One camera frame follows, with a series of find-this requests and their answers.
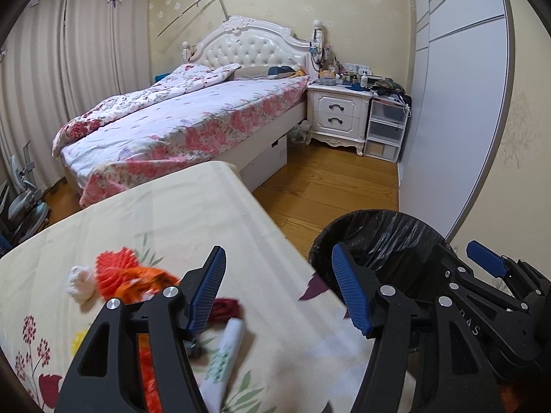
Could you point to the grey folding equipment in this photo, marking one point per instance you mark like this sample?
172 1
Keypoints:
23 206

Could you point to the pink floral bed sheet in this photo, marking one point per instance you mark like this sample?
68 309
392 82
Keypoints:
206 116

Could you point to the floral quilt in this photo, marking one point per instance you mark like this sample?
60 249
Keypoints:
142 99

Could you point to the clear plastic bag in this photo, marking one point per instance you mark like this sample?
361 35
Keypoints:
298 135

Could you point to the clear plastic drawer unit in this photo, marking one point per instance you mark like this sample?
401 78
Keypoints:
385 129

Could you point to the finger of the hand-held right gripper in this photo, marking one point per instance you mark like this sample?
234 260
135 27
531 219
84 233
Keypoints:
478 297
486 259

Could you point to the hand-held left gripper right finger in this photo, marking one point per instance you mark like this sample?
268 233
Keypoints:
351 292

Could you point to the dark red crumpled ribbon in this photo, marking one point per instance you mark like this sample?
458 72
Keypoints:
228 307

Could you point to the beige striped curtain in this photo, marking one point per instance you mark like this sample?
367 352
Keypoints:
64 60

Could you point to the trash bin with black bag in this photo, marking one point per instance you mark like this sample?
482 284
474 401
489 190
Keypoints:
387 232

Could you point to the shiny orange wrapper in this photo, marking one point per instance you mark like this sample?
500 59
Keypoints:
146 279

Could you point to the white tube with green print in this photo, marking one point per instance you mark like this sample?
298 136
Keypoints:
224 352

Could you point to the white device on bedpost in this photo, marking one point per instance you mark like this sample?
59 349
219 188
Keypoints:
317 38

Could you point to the cream floral tablecloth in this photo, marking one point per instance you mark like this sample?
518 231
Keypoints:
193 206

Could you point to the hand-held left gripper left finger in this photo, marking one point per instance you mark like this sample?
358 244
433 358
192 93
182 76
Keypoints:
209 286

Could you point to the white bed with tufted headboard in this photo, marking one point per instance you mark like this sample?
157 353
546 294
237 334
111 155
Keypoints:
254 49

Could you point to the white nightstand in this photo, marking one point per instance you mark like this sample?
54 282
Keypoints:
338 112

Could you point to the beige pillow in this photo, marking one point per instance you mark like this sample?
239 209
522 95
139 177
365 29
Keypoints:
254 72

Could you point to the grey wardrobe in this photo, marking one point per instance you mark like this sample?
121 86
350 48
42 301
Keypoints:
456 94

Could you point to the crumpled white tissue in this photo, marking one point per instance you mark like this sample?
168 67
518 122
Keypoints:
81 282

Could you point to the clutter of small bottles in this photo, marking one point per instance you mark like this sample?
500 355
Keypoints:
353 78

